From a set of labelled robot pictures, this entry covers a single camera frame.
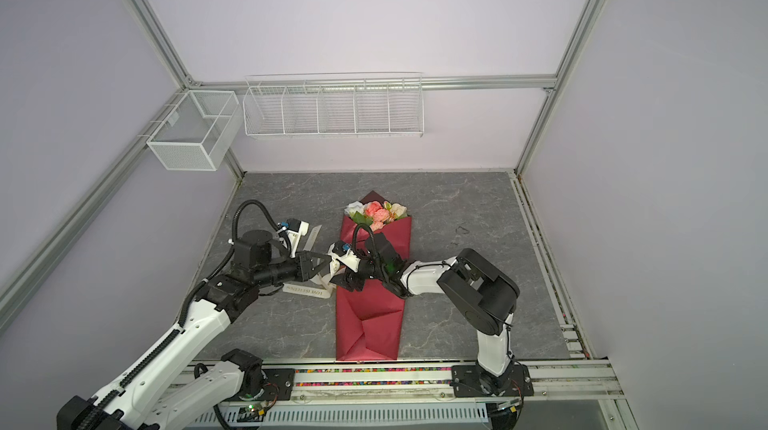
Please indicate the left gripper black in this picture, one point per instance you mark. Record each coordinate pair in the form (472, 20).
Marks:
(304, 265)

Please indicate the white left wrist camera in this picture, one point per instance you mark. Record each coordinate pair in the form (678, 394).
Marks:
(293, 229)

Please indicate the aluminium frame profile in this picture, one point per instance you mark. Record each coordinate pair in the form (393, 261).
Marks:
(29, 278)

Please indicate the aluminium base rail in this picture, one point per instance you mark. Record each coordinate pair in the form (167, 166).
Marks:
(431, 382)

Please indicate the cream printed ribbon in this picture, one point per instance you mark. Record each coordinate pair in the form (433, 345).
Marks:
(317, 284)

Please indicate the dark red wrapping paper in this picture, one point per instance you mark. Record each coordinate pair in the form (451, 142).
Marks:
(369, 322)

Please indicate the red pink fake rose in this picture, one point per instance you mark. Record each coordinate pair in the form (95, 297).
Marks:
(377, 214)

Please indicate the white perforated vent panel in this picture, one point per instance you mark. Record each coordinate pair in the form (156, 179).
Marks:
(359, 415)

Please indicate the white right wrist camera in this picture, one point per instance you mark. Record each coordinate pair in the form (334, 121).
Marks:
(343, 257)

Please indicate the cream fake rose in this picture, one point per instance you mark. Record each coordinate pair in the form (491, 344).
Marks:
(397, 211)

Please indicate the long white wire basket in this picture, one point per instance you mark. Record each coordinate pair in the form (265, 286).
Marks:
(364, 104)

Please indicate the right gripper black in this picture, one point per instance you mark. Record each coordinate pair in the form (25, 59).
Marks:
(350, 279)

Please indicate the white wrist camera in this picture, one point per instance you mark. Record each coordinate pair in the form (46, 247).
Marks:
(293, 229)
(343, 257)

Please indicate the small white mesh basket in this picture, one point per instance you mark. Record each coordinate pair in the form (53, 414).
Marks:
(198, 131)

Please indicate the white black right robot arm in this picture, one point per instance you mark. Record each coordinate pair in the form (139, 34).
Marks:
(487, 299)

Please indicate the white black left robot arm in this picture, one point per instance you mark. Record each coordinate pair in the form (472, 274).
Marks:
(140, 398)

